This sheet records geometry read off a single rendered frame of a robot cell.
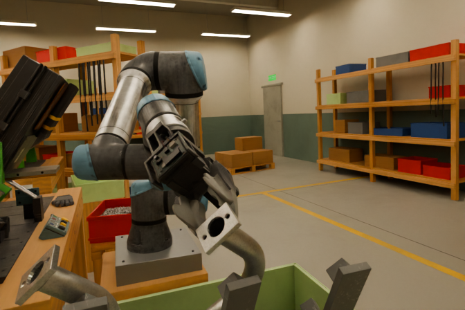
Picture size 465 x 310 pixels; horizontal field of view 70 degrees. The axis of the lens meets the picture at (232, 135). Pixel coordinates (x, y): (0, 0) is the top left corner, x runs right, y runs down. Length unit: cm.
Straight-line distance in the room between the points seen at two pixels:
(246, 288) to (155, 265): 69
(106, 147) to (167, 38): 1032
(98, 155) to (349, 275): 50
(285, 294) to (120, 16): 1037
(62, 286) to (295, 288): 62
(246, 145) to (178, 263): 685
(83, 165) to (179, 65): 41
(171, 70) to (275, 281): 63
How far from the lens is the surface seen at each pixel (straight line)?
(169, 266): 112
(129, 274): 112
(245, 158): 742
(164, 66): 98
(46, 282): 44
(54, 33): 1076
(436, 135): 564
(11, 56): 577
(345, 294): 53
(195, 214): 47
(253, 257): 48
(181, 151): 46
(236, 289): 44
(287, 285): 92
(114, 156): 70
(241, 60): 1168
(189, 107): 101
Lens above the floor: 135
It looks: 4 degrees down
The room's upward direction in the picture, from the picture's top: 3 degrees counter-clockwise
